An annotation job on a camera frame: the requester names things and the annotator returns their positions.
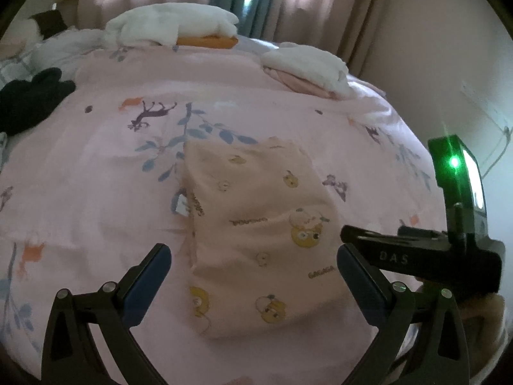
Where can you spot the dark brown headboard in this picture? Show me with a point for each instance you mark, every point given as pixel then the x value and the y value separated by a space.
pixel 50 22

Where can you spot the white plush toy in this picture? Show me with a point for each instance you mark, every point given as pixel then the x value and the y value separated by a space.
pixel 20 34

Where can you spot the pink animal-print duvet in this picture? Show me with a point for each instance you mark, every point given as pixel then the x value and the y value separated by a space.
pixel 100 168

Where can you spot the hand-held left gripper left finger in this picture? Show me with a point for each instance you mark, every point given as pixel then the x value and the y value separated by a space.
pixel 146 288

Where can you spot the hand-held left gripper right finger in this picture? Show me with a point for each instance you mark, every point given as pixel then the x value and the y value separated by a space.
pixel 362 288

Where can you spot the black garment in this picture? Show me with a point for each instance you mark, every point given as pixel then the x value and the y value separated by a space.
pixel 32 100

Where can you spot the orange pillow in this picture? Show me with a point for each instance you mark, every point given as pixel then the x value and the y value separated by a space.
pixel 208 41

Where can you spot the white and pink pillow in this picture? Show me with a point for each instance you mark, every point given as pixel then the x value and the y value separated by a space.
pixel 308 62

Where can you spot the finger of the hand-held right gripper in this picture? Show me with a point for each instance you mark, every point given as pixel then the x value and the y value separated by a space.
pixel 425 234
pixel 372 246

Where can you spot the pale grey pillow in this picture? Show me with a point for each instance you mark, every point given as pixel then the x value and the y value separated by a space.
pixel 64 46

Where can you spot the person's right forearm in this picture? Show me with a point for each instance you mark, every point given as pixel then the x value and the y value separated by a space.
pixel 487 317

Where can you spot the plaid cloth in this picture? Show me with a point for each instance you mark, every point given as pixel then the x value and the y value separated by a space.
pixel 12 70

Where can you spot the teal curtain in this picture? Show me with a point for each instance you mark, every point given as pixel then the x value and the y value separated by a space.
pixel 268 12

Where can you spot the peach bear-print shirt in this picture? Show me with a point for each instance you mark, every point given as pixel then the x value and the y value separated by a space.
pixel 256 208

